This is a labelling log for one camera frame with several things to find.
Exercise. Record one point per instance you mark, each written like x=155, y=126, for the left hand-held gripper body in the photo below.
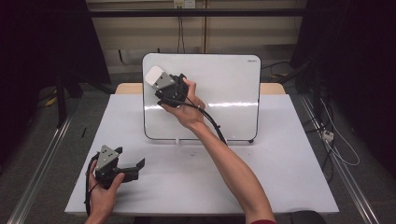
x=106, y=160

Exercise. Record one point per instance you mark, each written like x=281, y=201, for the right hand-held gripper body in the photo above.
x=172, y=88

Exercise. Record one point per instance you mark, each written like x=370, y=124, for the white whiteboard eraser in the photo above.
x=153, y=75

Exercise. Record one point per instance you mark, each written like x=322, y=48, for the white dry-erase whiteboard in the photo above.
x=224, y=93

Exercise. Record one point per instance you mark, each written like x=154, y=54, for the person's right hand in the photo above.
x=190, y=112

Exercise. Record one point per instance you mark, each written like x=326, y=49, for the person's left hand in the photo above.
x=102, y=199

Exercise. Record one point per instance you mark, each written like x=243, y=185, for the small black floor object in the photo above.
x=83, y=132

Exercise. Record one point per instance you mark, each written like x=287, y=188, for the white whiteboard support clip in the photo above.
x=177, y=141

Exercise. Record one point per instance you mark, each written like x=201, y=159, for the black metal stand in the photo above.
x=61, y=102

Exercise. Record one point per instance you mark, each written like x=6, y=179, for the black curtain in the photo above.
x=351, y=62
x=40, y=40

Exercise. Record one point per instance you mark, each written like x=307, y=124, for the white power strip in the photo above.
x=327, y=135

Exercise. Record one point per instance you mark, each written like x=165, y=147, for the person's dark leg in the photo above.
x=308, y=218

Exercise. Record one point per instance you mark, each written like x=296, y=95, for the aluminium floor rail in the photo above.
x=342, y=174
x=40, y=168

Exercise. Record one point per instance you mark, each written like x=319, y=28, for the white wall socket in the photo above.
x=184, y=3

